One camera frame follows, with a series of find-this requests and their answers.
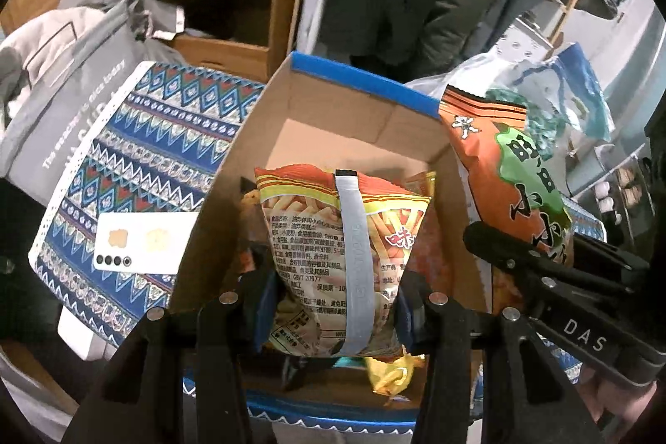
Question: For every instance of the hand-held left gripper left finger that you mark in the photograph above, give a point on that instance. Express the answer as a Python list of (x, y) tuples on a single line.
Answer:
[(265, 303)]

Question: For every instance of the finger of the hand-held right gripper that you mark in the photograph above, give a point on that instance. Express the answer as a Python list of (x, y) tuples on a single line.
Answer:
[(609, 256), (499, 251)]

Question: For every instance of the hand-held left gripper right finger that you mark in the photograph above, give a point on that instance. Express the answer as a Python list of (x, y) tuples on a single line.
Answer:
[(408, 316)]

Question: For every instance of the long yellow snack pack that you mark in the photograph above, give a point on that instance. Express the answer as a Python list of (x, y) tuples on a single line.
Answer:
[(387, 376)]

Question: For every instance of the orange snack bag green patch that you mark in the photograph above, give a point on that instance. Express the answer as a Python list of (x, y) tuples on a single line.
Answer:
[(494, 173)]

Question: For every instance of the orange yellow stick snack bag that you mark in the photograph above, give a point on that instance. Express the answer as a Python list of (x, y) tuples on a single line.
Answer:
[(307, 236)]

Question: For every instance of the blue cardboard box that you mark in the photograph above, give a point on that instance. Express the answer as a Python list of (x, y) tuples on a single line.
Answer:
[(338, 126)]

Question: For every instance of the person's right hand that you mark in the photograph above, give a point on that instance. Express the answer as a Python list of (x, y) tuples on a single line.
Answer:
[(619, 413)]

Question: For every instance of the white cup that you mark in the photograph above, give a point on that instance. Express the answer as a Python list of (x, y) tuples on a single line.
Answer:
[(603, 188), (606, 204)]

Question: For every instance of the metal shelf rack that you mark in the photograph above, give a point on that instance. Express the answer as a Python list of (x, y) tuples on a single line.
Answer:
[(624, 194)]

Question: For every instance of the white card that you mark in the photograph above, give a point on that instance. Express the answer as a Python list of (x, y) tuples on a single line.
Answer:
[(156, 256)]

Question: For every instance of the clear plastic bag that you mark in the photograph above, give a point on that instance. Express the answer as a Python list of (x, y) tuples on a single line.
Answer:
[(562, 90)]

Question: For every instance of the white plastic bag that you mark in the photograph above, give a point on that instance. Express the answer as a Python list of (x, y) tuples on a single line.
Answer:
[(468, 74)]

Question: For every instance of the blue patterned tablecloth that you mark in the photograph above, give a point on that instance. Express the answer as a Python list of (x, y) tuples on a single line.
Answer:
[(130, 147)]

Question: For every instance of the grey tote bag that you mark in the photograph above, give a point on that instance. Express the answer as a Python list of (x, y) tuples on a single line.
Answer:
[(67, 111)]

